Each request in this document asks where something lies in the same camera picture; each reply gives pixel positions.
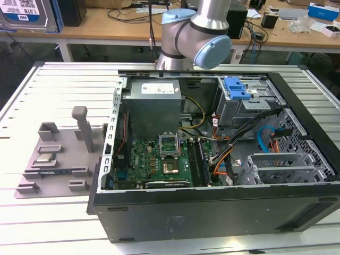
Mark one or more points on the CPU socket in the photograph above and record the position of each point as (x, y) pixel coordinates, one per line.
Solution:
(170, 167)

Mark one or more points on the long wooden desk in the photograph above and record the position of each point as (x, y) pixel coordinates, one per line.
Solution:
(93, 29)

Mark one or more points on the black pen holder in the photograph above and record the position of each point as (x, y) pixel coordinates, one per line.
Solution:
(269, 21)

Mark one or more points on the clear plastic bag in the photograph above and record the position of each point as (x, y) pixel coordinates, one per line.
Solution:
(300, 25)

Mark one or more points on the grey power supply unit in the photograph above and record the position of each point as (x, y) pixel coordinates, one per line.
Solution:
(151, 111)

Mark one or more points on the large black box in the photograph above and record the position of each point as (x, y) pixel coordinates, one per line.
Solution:
(75, 13)

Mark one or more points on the black speaker box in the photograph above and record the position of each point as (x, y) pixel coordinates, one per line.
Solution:
(237, 21)

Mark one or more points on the blue drive carrier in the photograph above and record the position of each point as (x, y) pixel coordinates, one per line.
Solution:
(235, 89)

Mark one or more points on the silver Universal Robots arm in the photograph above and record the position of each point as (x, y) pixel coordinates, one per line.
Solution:
(186, 32)

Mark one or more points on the flat grey box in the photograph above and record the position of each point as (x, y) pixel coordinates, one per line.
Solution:
(292, 13)

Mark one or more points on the silver CPU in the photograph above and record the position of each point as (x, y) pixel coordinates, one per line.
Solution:
(45, 158)

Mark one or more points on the grey parts rack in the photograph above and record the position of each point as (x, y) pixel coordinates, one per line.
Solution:
(63, 159)

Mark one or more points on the hard disk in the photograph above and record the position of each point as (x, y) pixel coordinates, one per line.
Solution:
(24, 16)

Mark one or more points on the white open box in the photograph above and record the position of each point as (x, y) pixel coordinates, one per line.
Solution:
(329, 29)

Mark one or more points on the green motherboard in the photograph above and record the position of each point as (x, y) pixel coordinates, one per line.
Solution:
(143, 159)

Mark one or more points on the loose RAM stick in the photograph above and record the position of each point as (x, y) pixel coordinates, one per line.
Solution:
(53, 172)

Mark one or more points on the blue cardboard box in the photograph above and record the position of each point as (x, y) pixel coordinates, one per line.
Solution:
(324, 12)

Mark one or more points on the black graphics card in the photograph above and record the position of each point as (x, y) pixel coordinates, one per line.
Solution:
(164, 184)

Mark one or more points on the white power adapter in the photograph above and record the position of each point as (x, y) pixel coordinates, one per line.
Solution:
(239, 57)

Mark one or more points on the white paper sheet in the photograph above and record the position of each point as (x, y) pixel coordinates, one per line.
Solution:
(144, 11)

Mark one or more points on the metal drive cage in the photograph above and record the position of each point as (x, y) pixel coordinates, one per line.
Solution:
(239, 114)

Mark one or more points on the black open PC case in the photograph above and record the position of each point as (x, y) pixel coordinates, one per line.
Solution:
(212, 212)

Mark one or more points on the metal disk bay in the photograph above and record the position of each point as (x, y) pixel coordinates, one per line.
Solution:
(279, 159)

